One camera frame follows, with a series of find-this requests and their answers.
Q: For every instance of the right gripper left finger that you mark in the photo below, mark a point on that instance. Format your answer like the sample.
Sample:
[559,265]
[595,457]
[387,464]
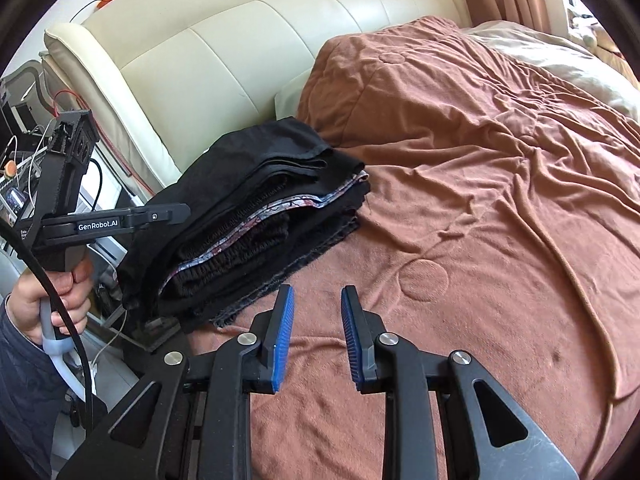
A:
[253,362]

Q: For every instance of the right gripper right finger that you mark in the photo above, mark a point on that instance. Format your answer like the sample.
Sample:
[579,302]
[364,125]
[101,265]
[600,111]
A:
[383,362]

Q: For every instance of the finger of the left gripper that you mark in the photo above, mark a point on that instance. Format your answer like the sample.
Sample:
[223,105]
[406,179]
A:
[172,214]

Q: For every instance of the person's left forearm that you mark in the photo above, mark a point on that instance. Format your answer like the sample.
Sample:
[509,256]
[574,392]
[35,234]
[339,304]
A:
[32,397]

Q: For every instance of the stack of folded black clothes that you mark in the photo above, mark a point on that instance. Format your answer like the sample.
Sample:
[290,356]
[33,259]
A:
[265,201]

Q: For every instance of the cream leather headboard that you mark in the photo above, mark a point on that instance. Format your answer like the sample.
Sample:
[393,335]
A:
[165,79]

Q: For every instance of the brown bed blanket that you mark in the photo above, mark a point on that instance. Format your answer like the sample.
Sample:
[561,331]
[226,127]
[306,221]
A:
[502,219]

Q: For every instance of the beige pillow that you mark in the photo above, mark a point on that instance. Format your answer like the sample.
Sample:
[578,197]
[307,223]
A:
[599,72]

